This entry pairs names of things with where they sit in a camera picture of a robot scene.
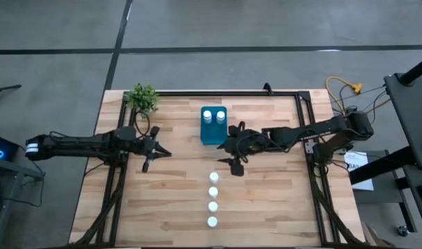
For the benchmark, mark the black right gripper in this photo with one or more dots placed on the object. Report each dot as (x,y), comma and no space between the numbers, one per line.
(247,141)

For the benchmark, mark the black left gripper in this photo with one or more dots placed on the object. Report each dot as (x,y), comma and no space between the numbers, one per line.
(149,148)

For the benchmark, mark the white pill bottle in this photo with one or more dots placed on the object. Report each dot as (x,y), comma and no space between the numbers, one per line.
(212,221)
(213,192)
(214,177)
(213,206)
(220,117)
(207,116)

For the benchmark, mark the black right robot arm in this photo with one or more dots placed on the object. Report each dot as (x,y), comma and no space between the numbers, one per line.
(301,133)

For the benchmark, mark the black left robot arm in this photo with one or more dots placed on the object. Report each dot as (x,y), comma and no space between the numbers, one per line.
(79,142)

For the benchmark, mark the blue plastic basket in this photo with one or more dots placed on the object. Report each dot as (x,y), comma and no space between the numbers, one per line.
(213,135)

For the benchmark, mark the small green artificial plant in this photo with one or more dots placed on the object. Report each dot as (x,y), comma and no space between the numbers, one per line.
(143,97)

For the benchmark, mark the white paper sheet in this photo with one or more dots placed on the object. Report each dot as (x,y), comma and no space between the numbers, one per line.
(361,173)

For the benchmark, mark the grey metal shelf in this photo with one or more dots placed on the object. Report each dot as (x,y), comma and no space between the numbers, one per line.
(10,169)

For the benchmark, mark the black computer with blue light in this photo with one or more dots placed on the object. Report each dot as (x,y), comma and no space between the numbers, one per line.
(5,147)

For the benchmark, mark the black tripod leg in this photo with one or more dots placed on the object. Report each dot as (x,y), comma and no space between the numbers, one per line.
(7,88)

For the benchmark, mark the black cart top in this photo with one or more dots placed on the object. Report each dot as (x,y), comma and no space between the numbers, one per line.
(415,114)

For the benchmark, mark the grey caster wheel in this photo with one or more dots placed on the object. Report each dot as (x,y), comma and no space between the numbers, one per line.
(403,231)

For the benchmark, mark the black round pole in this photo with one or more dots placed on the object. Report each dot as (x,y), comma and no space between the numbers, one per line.
(416,71)

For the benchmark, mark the black aluminium table frame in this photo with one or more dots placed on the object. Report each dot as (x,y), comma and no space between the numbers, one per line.
(231,93)

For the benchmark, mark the small black frame clamp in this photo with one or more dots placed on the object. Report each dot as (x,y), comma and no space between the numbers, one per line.
(267,88)

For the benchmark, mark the black cart base frame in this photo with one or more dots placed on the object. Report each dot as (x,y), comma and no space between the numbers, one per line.
(380,166)

